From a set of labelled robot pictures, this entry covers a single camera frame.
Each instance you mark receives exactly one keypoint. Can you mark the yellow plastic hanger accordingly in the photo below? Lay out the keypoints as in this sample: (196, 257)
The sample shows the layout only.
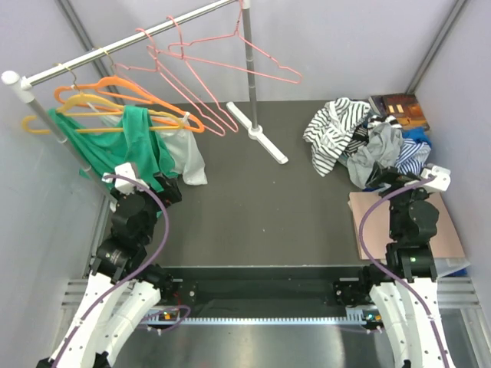
(91, 104)

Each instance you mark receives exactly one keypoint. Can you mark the grey slotted cable duct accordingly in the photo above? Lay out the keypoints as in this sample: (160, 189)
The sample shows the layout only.
(353, 317)

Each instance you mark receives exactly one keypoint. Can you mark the book with dark cover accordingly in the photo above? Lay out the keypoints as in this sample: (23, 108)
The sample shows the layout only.
(405, 108)

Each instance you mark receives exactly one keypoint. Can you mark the blue white striped shirt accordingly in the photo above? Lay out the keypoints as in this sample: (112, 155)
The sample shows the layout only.
(413, 156)

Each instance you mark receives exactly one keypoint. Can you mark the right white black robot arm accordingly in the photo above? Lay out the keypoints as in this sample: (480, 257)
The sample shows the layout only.
(404, 287)

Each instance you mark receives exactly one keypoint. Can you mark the blue garment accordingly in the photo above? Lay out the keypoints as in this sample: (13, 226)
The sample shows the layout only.
(418, 135)

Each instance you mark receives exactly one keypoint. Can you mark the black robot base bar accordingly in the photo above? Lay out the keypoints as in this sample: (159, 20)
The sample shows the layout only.
(271, 291)

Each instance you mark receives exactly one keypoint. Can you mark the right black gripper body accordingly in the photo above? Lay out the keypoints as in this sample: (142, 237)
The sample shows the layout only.
(390, 175)

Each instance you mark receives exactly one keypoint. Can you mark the pink wire hanger middle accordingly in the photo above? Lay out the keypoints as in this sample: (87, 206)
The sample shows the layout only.
(218, 117)

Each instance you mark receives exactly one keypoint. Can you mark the white garment on hanger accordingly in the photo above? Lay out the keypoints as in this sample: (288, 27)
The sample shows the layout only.
(188, 161)

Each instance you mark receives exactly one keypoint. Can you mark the pink cardboard sheet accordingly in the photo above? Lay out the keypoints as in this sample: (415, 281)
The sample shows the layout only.
(410, 221)

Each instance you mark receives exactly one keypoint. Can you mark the pink wire hanger right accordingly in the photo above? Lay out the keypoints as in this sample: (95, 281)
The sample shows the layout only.
(233, 50)

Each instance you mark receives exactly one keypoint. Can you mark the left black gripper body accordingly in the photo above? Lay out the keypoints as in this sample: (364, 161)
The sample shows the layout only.
(169, 195)

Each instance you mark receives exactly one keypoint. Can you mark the black white striped shirt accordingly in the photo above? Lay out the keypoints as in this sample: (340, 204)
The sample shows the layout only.
(331, 129)

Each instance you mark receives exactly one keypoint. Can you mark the grey tank top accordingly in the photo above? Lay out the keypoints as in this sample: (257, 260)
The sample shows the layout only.
(383, 147)

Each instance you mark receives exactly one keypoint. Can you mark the orange plastic hanger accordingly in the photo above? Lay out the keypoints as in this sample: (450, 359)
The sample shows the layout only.
(123, 89)

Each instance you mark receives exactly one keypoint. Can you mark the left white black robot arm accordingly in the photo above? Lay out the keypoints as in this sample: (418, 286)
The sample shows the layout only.
(123, 283)

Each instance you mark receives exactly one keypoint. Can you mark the bold black white striped garment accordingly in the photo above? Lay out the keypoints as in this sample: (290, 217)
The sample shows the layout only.
(360, 136)

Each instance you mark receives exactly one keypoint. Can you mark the green tank top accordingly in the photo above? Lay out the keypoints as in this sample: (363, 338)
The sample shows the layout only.
(135, 143)

